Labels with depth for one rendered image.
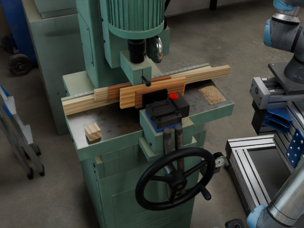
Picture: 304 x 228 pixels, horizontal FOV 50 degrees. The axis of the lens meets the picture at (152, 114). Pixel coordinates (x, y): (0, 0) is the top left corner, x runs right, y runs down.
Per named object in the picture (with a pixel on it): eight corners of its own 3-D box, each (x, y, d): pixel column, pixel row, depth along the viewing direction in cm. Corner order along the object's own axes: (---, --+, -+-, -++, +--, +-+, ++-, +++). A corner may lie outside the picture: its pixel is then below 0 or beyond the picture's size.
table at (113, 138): (86, 183, 102) (83, 171, 98) (65, 121, 123) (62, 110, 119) (247, 130, 121) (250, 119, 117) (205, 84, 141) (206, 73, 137)
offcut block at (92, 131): (85, 134, 110) (84, 126, 108) (96, 130, 112) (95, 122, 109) (90, 141, 107) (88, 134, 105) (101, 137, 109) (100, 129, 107)
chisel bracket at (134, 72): (133, 90, 114) (132, 70, 109) (120, 69, 124) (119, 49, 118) (153, 85, 116) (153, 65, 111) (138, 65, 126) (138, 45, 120)
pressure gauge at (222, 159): (211, 172, 135) (213, 159, 130) (206, 165, 138) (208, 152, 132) (224, 167, 137) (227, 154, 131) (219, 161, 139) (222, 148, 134)
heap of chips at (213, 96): (211, 104, 122) (211, 101, 121) (197, 89, 129) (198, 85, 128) (226, 100, 124) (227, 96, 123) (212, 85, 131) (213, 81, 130)
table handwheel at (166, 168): (121, 214, 102) (173, 147, 91) (102, 167, 115) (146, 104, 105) (184, 216, 120) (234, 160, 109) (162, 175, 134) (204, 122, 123)
